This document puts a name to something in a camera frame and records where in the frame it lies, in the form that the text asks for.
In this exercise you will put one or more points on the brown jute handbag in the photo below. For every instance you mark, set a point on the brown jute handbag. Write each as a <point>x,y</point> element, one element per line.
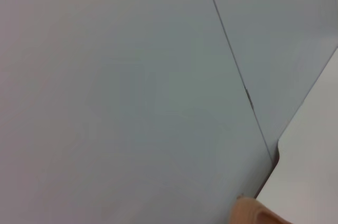
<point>248,210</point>

